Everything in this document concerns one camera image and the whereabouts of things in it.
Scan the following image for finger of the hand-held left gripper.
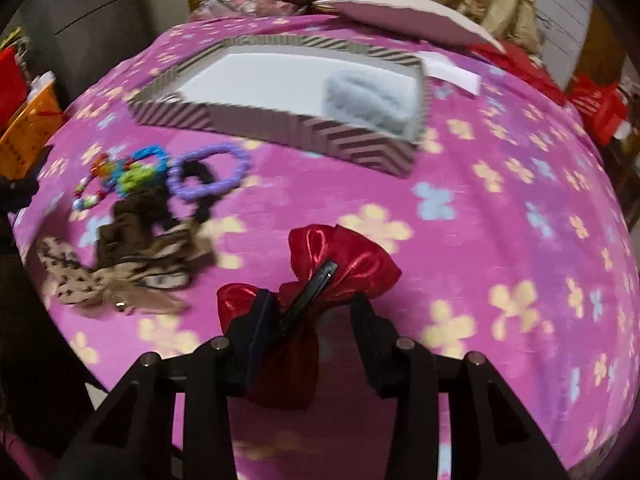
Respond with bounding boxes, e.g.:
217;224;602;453
0;175;41;213

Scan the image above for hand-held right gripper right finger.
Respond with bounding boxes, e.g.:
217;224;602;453
350;292;571;480

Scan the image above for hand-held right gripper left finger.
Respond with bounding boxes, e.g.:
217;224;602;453
52;290;281;480

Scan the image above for red satin bow hair clip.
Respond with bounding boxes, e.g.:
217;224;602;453
217;224;403;408

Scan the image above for multicolour round bead bracelet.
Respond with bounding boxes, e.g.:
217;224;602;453
72;152;131;211

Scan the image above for spotted beige bow hair clip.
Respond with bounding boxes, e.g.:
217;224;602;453
37;237;191;318

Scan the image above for tiger print bow hair clip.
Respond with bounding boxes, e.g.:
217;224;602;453
107;225;216;291

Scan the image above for brown bow hair clip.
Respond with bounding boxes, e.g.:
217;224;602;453
97;190;173;268

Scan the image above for green coil bracelet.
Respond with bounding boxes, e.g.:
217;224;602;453
117;165;161;196

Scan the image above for blue bead bracelet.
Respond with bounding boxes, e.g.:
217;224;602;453
117;145;168;181

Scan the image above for purple bead bracelet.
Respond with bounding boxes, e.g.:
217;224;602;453
167;144;252;203

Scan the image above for black scrunchie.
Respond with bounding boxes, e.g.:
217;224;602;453
180;160;221;223

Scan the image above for striped cardboard box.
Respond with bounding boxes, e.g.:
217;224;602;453
125;36;433;178

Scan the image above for orange plastic basket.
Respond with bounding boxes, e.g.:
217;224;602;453
0;80;66;181

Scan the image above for red shopping bag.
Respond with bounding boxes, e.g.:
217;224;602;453
0;47;28;128

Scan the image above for pink floral blanket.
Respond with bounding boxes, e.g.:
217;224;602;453
10;12;633;480

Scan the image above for grey cabinet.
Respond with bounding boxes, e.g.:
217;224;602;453
20;0;191;111

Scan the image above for grey fluffy scrunchie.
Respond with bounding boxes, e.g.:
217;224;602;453
325;74;421;136

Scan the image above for white paper sheet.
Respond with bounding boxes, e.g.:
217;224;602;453
415;51;482;96

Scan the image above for clear plastic bags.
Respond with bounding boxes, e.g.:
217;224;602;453
205;0;311;18

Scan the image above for red cushion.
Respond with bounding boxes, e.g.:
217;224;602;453
467;42;566;106

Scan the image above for white pillow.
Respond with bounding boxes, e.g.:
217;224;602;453
325;0;506;53

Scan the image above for red gift bag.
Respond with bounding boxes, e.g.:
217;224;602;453
567;75;628;146

